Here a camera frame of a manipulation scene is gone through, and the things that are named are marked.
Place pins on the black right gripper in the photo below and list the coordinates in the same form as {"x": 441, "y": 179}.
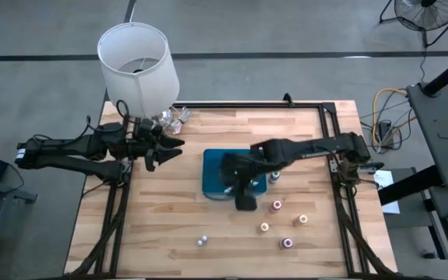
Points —
{"x": 243, "y": 171}

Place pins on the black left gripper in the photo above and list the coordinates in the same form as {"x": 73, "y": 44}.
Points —
{"x": 150, "y": 145}

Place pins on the red-label small dropper bottle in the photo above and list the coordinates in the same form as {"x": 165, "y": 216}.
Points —
{"x": 254, "y": 183}

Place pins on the dark red small dropper bottle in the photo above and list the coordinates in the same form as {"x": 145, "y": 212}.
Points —
{"x": 228, "y": 190}

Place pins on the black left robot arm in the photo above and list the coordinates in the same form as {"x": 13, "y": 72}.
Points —
{"x": 72, "y": 145}

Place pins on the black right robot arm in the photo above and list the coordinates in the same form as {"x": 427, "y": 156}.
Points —
{"x": 317, "y": 145}

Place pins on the green Chefmaster coloring bottle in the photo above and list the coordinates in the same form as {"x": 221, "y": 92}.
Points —
{"x": 274, "y": 177}

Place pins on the blue plastic bin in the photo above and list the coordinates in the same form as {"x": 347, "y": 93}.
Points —
{"x": 210, "y": 163}

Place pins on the yellow-topped spool left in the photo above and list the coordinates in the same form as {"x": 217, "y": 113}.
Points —
{"x": 264, "y": 226}

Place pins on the white shade silver table lamp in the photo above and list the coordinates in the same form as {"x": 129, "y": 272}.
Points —
{"x": 138, "y": 85}

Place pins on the white paper sheet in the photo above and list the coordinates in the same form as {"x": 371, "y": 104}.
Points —
{"x": 387, "y": 190}

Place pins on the black power strip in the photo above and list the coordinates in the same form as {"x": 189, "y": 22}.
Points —
{"x": 385, "y": 130}

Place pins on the grey stand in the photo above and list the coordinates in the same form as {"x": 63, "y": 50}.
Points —
{"x": 2, "y": 194}

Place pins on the dark grey side desk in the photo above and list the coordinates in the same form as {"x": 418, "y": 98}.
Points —
{"x": 438, "y": 206}

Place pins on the small black floor object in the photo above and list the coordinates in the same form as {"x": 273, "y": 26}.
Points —
{"x": 430, "y": 255}

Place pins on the black diagonal pole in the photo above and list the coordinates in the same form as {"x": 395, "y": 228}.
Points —
{"x": 447, "y": 74}

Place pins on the black floor fan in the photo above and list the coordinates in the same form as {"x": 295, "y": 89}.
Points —
{"x": 426, "y": 15}

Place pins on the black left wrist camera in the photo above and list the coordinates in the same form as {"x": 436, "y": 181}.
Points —
{"x": 143, "y": 128}

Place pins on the black frame clamp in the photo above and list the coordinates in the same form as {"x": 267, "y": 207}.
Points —
{"x": 287, "y": 99}

